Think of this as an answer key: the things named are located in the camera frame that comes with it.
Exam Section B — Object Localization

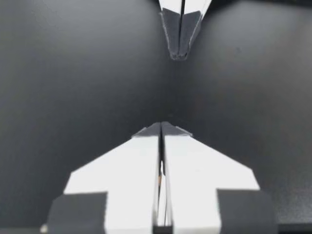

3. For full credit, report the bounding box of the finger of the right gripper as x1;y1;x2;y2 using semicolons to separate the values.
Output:
179;0;213;61
157;0;183;61

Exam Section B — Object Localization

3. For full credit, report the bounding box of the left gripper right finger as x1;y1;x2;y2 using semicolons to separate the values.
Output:
161;121;279;234

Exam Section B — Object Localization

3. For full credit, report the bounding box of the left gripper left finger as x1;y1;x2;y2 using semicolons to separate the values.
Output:
40;121;163;234

